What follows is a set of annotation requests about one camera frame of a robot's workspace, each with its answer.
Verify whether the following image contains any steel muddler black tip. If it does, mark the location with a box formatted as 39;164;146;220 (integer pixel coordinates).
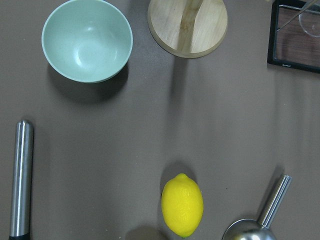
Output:
8;120;34;240

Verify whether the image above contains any wooden cup tree stand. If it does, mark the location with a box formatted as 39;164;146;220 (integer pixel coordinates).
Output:
147;0;228;59

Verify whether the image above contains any steel ice scoop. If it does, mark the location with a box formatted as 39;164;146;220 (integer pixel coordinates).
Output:
222;174;292;240

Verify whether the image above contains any yellow lemon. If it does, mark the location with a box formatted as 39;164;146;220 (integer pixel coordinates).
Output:
161;173;204;238

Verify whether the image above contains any light green bowl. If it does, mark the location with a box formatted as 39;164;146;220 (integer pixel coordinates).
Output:
41;0;133;83

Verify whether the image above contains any black framed wooden tray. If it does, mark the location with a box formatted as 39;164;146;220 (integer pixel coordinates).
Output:
267;0;320;73

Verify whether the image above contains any clear glass on tray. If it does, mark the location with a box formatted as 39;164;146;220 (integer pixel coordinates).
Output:
298;5;320;38

